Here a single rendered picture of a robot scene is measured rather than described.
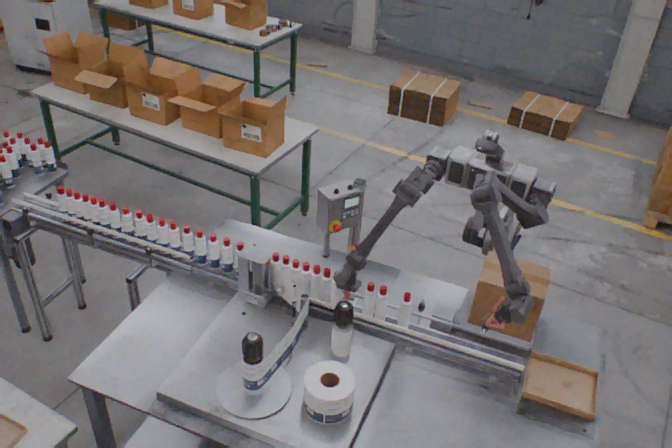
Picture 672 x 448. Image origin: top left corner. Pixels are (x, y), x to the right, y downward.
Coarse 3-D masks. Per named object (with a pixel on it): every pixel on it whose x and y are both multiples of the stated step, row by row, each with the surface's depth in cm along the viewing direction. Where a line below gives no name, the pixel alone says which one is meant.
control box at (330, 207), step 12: (348, 180) 279; (324, 192) 270; (348, 192) 271; (360, 192) 274; (324, 204) 271; (336, 204) 269; (360, 204) 278; (324, 216) 274; (336, 216) 273; (324, 228) 277
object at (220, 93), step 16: (176, 80) 443; (192, 80) 456; (208, 80) 467; (224, 80) 465; (192, 96) 459; (208, 96) 469; (224, 96) 429; (192, 112) 449; (208, 112) 441; (192, 128) 456; (208, 128) 448
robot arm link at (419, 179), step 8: (416, 168) 253; (408, 176) 252; (416, 176) 252; (424, 176) 252; (400, 184) 251; (408, 184) 251; (416, 184) 251; (424, 184) 251; (432, 184) 284; (408, 192) 251; (416, 192) 250; (424, 192) 288
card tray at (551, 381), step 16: (528, 368) 280; (544, 368) 281; (560, 368) 281; (576, 368) 280; (528, 384) 273; (544, 384) 273; (560, 384) 274; (576, 384) 274; (592, 384) 275; (544, 400) 263; (560, 400) 266; (576, 400) 267; (592, 400) 267; (592, 416) 258
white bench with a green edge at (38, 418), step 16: (0, 384) 261; (0, 400) 254; (16, 400) 255; (32, 400) 255; (16, 416) 249; (32, 416) 249; (48, 416) 250; (32, 432) 243; (48, 432) 244; (64, 432) 244
